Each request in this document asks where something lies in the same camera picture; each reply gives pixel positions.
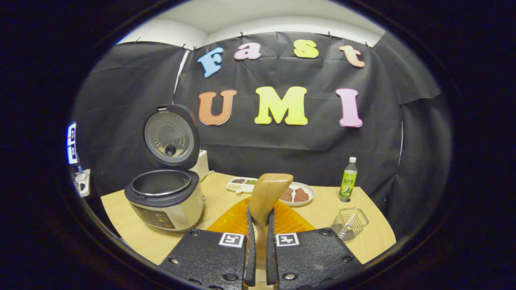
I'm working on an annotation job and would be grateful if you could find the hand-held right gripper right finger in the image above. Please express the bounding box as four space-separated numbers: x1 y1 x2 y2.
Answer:
265 199 363 290

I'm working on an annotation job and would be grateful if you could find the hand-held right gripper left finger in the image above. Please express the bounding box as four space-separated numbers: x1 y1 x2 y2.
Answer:
158 197 257 290

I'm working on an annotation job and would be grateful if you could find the wooden spoon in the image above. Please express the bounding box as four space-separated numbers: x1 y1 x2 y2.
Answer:
249 173 294 290

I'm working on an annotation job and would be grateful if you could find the wire chopstick holder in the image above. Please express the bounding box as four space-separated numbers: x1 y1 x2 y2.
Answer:
331 207 369 243

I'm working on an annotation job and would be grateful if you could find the grey rice cooker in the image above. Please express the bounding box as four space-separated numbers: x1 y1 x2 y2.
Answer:
124 104 205 233

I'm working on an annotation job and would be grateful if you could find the white divided bean dish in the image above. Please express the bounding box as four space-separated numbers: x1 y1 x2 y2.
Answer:
226 176 258 194

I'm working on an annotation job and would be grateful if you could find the white round plate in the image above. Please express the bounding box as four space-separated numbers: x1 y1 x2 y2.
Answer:
278 182 316 207

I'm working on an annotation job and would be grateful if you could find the white toaster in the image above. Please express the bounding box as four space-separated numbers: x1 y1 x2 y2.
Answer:
189 150 210 182

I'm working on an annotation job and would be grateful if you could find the green drink bottle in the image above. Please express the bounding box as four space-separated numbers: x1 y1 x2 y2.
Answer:
339 157 358 203

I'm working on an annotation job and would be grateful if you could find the white side desk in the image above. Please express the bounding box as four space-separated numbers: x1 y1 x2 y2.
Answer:
73 168 92 198

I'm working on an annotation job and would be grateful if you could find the black backdrop cloth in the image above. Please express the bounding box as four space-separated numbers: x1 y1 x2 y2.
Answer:
71 31 452 238

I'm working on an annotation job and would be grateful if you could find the computer monitor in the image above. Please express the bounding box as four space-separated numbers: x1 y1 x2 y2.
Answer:
66 122 78 166

